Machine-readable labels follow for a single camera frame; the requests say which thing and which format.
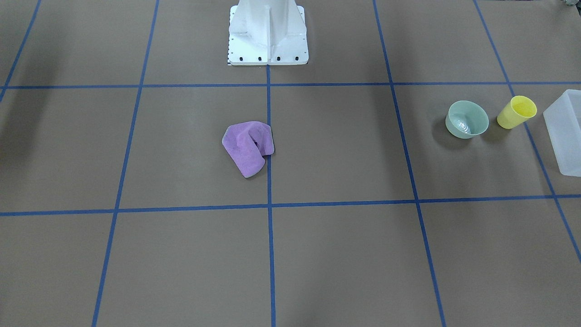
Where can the purple cloth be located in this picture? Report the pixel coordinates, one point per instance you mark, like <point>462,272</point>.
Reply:
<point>248,144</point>

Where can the mint green bowl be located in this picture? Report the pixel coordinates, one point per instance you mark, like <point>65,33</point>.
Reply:
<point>466,119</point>

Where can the yellow plastic cup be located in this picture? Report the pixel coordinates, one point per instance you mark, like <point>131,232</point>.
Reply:
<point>519,110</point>

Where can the translucent white storage box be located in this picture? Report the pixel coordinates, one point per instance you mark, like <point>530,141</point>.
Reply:
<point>562,120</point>

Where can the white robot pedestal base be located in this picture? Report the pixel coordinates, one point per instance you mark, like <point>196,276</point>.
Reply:
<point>267,32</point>

